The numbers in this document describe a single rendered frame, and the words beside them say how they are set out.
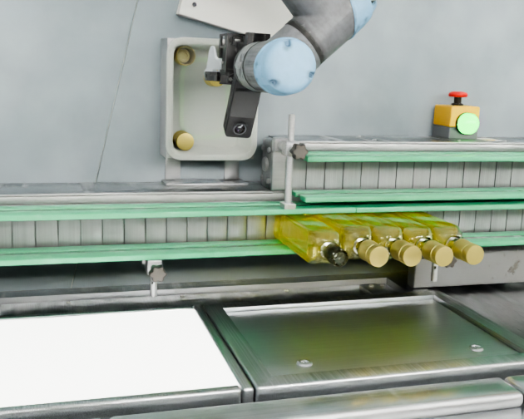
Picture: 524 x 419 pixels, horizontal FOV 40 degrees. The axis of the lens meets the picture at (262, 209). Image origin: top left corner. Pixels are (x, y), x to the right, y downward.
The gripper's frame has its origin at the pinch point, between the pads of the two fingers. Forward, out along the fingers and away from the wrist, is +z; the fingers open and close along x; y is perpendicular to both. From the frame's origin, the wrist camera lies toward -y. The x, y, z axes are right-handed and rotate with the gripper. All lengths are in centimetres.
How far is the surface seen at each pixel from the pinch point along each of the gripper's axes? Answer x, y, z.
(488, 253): -60, -33, 0
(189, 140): 4.6, -11.9, 6.7
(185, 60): 5.6, 2.9, 9.1
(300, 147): -10.5, -10.7, -13.0
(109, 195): 19.8, -21.7, 0.5
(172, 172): 6.5, -18.9, 12.4
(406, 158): -33.1, -12.4, -8.8
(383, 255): -20.0, -25.8, -28.3
